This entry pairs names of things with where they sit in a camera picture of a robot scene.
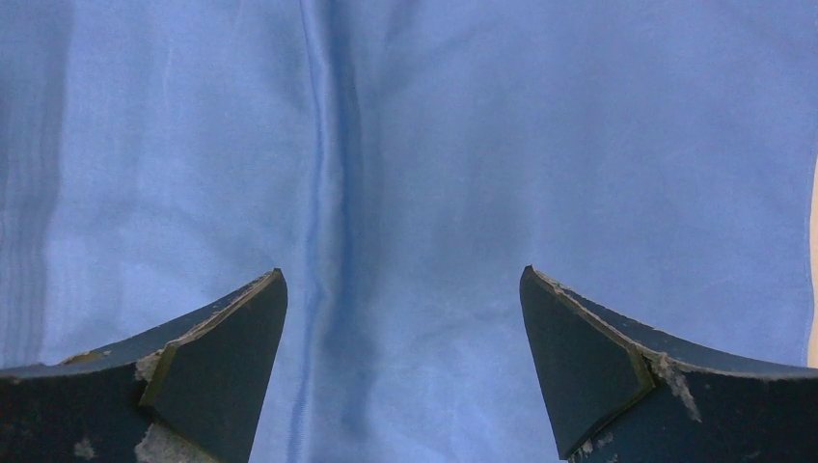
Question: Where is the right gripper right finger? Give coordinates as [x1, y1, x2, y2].
[519, 267, 817, 462]

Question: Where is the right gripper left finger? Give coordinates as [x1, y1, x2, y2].
[1, 270, 287, 462]

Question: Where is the blue surgical drape cloth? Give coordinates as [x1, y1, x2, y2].
[1, 1, 817, 462]

